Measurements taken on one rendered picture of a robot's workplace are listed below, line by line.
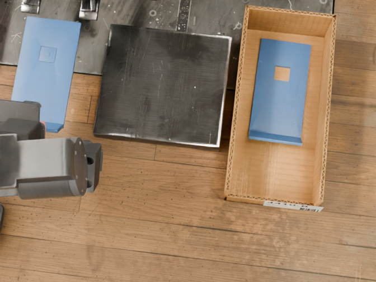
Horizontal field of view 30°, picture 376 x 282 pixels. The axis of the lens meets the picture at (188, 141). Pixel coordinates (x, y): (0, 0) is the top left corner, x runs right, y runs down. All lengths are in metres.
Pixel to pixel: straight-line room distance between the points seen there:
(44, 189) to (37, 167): 0.03
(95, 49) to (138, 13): 0.08
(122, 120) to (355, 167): 0.32
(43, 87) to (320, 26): 0.38
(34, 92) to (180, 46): 0.21
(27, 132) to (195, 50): 0.33
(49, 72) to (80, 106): 0.10
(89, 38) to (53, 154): 0.39
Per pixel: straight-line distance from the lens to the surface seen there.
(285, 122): 0.95
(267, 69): 0.98
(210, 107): 0.94
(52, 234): 0.94
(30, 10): 0.95
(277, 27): 0.99
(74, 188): 0.66
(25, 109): 0.77
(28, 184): 0.67
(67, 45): 0.91
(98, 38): 1.01
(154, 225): 0.93
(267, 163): 0.94
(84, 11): 0.93
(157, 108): 0.94
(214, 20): 1.01
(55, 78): 0.90
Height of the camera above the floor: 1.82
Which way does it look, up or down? 75 degrees down
